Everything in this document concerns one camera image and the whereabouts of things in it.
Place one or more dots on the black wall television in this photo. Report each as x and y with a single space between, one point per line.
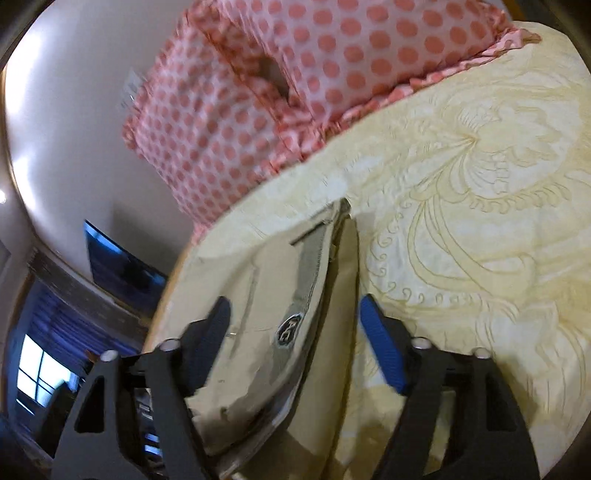
121 274

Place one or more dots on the right pink polka-dot pillow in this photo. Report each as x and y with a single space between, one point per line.
342 60

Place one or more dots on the beige khaki pants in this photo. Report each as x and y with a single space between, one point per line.
274 403

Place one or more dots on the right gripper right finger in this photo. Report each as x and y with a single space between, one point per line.
460 419

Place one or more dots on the blue window curtain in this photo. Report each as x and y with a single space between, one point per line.
62 332

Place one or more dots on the cream patterned bed sheet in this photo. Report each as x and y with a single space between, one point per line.
477 197

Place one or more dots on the left pink polka-dot pillow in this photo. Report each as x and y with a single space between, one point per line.
209 125

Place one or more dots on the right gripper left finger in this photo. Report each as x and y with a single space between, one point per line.
130 419

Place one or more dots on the pink polka-dot pillow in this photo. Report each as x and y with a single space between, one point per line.
209 125
342 60

